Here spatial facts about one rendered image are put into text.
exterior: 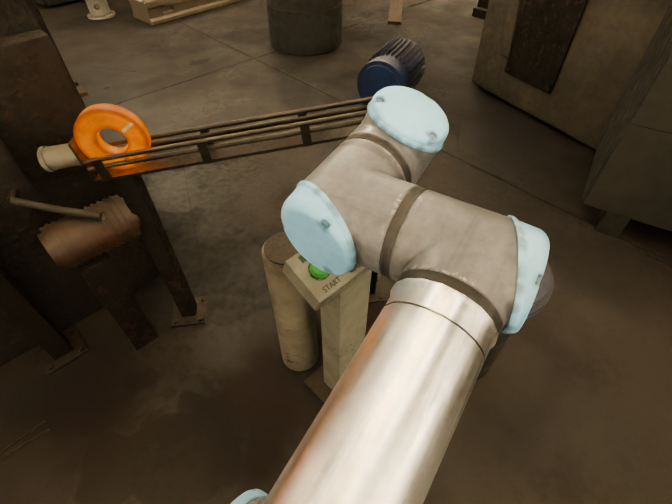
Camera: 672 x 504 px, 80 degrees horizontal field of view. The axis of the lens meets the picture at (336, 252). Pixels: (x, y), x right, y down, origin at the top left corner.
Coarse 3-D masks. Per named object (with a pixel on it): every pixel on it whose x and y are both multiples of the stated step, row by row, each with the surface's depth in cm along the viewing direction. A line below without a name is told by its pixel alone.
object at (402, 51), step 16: (384, 48) 233; (400, 48) 232; (416, 48) 239; (368, 64) 222; (384, 64) 218; (400, 64) 223; (416, 64) 231; (368, 80) 226; (384, 80) 222; (400, 80) 220; (416, 80) 237; (368, 96) 233
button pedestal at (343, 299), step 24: (288, 264) 78; (312, 288) 77; (336, 288) 78; (360, 288) 90; (336, 312) 90; (360, 312) 97; (336, 336) 98; (360, 336) 106; (336, 360) 106; (312, 384) 125
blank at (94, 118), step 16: (96, 112) 87; (112, 112) 87; (128, 112) 90; (80, 128) 89; (96, 128) 89; (112, 128) 90; (128, 128) 90; (144, 128) 93; (80, 144) 91; (96, 144) 92; (128, 144) 93; (144, 144) 94; (112, 160) 96
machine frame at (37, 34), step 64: (0, 0) 89; (0, 64) 90; (64, 64) 110; (0, 128) 97; (64, 128) 106; (64, 192) 115; (0, 256) 112; (128, 256) 141; (0, 320) 122; (64, 320) 137
